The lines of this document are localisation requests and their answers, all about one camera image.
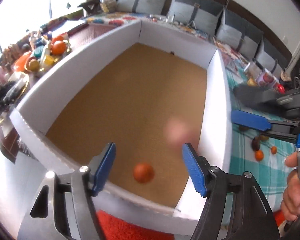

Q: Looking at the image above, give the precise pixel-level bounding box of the colourful patterned sofa cover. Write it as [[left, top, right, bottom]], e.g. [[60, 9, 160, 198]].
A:
[[82, 12, 249, 74]]

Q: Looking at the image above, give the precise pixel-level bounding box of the teal checked tablecloth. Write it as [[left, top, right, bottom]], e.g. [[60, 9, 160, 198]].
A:
[[225, 67, 300, 230]]

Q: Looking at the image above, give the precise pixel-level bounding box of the olive green apple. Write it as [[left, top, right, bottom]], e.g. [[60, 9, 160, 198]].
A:
[[258, 134, 269, 141]]

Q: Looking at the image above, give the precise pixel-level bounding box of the tangerine under sweet potato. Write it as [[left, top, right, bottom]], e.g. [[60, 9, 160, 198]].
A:
[[254, 150, 264, 161]]

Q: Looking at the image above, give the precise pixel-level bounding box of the small orange tangerine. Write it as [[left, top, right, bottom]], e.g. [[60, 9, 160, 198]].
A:
[[271, 146, 277, 154]]

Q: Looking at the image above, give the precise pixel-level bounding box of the orange fruit on tray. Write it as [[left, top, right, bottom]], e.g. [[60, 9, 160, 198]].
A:
[[51, 40, 67, 55]]

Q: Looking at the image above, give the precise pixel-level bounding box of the red fluffy rug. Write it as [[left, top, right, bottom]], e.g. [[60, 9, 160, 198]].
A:
[[96, 210, 175, 240]]

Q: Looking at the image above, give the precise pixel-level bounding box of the yellow onion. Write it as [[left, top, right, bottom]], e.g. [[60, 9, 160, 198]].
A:
[[247, 78, 258, 87]]

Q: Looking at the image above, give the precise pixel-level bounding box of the red labelled can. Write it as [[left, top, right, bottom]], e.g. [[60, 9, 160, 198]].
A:
[[256, 69, 279, 89]]

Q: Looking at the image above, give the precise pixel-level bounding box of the person right hand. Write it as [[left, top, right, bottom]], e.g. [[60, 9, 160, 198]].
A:
[[280, 151, 300, 222]]

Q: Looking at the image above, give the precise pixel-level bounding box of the white cardboard box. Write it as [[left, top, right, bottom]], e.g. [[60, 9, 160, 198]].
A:
[[10, 21, 232, 236]]

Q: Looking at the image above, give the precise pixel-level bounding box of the plastic snack bag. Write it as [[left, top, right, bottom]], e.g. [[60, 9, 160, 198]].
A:
[[100, 0, 117, 13]]

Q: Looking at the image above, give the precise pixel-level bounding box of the dark wrinkled passion fruit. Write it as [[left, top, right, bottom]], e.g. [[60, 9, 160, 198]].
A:
[[251, 137, 260, 152]]

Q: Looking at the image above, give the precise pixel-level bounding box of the gold fruit tray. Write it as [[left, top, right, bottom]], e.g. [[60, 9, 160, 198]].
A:
[[24, 40, 71, 74]]

